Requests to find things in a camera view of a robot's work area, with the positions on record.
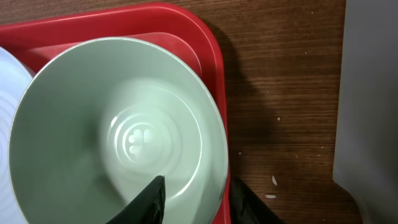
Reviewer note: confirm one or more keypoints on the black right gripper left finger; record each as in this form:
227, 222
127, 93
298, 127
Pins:
147, 207

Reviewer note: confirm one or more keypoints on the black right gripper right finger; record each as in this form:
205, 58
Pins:
247, 208

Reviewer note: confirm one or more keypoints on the pale green bowl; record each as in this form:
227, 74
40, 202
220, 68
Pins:
101, 120

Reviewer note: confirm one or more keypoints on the large white plate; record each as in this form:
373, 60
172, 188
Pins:
14, 80

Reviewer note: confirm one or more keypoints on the red serving tray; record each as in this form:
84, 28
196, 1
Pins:
166, 25

